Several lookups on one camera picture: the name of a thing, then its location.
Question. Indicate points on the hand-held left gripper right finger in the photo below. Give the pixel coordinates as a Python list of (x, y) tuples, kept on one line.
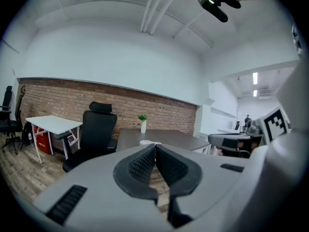
[(183, 175)]

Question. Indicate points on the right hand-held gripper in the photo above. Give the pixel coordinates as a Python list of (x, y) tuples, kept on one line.
[(275, 124)]

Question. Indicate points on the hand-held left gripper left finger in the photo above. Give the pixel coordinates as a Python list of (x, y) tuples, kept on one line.
[(135, 178)]

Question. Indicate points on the ceiling light panel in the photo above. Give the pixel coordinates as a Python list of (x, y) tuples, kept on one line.
[(255, 78), (255, 93)]

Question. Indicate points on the small distant black chair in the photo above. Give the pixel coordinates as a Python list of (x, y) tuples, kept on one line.
[(237, 125)]

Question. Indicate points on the white flat object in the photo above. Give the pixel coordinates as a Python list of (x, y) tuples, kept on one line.
[(148, 142)]

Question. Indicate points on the dark grey desk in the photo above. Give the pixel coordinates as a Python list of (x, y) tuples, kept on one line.
[(166, 139)]

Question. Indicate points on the white vase with green plant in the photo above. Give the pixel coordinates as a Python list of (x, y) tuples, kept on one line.
[(143, 126)]

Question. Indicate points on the black high-back office chair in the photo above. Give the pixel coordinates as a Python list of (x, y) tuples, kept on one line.
[(99, 132)]

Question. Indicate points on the white table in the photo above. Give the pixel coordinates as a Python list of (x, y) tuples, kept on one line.
[(54, 124)]

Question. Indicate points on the red box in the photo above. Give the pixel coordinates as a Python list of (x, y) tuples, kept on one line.
[(43, 141)]

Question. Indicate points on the clear bottle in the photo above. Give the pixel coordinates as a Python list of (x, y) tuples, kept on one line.
[(30, 139)]

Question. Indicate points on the black backpack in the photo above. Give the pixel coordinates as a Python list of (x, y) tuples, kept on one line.
[(26, 133)]

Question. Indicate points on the black office chair with armrests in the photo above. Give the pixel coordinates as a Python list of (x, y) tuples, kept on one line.
[(7, 124)]

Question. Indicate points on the white ceiling pipes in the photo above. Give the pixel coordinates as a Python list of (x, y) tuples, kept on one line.
[(154, 8)]

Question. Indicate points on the black head-mounted camera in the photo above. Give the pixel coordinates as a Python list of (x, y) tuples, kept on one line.
[(213, 7)]

